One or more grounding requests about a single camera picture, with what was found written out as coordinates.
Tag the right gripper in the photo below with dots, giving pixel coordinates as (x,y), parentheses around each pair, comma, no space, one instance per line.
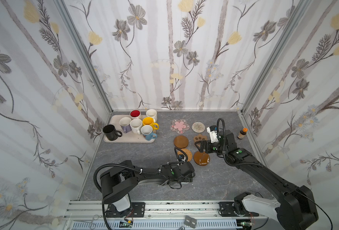
(205,146)

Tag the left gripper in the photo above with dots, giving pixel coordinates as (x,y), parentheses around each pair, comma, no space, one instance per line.
(191,170)

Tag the brown paw print coaster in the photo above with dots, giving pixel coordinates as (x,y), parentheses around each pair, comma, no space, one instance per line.
(200,137)

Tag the dark brown glossy round coaster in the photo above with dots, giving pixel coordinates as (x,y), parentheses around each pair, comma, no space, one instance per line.
(201,158)

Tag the woven rattan round coaster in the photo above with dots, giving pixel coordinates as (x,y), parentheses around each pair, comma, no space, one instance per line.
(188,154)

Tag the white braided round coaster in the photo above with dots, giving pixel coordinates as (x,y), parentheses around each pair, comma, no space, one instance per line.
(198,127)

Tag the brown round wooden coaster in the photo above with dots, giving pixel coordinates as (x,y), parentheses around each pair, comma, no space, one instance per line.
(181,141)

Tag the pink cherry blossom coaster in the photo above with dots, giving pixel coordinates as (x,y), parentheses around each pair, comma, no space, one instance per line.
(179,126)

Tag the blue mug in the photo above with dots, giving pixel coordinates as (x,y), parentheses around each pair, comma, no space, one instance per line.
(147,132)

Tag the yellow mug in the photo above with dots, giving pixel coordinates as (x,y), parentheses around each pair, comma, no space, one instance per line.
(150,122)

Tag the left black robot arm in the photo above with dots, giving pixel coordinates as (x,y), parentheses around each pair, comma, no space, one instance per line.
(116,180)

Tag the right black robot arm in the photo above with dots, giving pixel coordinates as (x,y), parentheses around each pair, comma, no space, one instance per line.
(293,207)

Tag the small brown bottle orange cap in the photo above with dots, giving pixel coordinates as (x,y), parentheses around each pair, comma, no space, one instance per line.
(242,133)

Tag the red interior white mug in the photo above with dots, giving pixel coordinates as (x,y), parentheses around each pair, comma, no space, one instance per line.
(135,114)

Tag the lavender mug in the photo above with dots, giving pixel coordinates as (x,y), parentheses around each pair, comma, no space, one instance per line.
(125,124)

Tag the black mug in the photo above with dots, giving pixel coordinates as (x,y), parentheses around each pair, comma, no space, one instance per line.
(111,133)

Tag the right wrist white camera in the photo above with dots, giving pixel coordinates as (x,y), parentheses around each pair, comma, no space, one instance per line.
(212,131)

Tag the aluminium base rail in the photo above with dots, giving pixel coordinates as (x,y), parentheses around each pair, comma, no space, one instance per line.
(172,215)

